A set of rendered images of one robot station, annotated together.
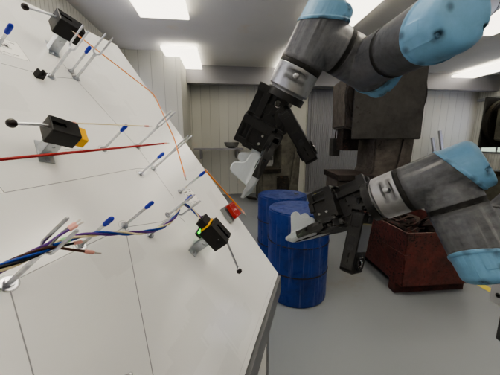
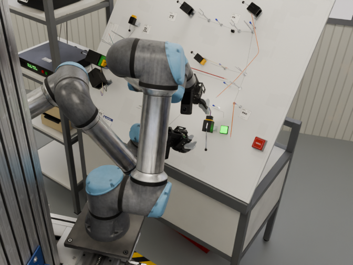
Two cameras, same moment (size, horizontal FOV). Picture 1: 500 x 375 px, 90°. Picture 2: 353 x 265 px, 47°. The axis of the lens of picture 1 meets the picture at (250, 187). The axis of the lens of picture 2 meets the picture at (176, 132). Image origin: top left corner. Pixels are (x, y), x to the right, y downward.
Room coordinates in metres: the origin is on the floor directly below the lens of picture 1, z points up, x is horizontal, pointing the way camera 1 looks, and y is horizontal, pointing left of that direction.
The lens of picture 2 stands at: (0.89, -1.50, 2.24)
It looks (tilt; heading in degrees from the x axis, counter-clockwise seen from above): 36 degrees down; 107
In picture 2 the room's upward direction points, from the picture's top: 3 degrees clockwise
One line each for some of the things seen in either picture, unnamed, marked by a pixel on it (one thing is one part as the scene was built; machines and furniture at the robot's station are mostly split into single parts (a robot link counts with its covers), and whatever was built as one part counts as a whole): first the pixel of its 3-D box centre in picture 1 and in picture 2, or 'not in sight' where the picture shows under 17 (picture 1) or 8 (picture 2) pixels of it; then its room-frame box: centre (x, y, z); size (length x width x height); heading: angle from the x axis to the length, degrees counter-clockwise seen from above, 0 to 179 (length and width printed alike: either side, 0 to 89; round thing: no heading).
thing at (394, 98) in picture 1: (360, 142); not in sight; (3.88, -1.69, 1.33); 1.39 x 1.24 x 2.66; 95
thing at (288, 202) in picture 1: (288, 237); not in sight; (2.36, -0.38, 0.40); 1.08 x 0.66 x 0.80; 174
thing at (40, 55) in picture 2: not in sight; (55, 59); (-0.53, 0.45, 1.09); 0.35 x 0.33 x 0.07; 164
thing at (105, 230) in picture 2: not in sight; (106, 214); (0.40, -0.67, 1.21); 0.15 x 0.15 x 0.10
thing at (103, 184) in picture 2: not in sight; (106, 189); (0.41, -0.67, 1.33); 0.13 x 0.12 x 0.14; 8
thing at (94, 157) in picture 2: not in sight; (117, 168); (0.01, 0.17, 0.60); 0.55 x 0.02 x 0.39; 164
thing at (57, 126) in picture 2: not in sight; (67, 107); (-0.48, 0.44, 0.76); 0.30 x 0.21 x 0.20; 78
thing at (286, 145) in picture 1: (272, 149); not in sight; (5.80, -0.52, 1.16); 1.21 x 1.04 x 2.31; 97
